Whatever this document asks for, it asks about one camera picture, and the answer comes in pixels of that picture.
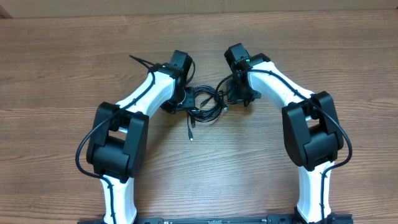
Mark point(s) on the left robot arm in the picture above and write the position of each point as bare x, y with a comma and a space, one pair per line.
118, 139

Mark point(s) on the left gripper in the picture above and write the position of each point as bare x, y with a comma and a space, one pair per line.
188, 104

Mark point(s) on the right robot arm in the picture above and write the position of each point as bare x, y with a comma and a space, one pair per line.
311, 130

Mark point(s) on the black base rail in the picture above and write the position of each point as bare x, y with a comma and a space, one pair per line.
270, 219

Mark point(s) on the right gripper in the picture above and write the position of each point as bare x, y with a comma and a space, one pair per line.
241, 93

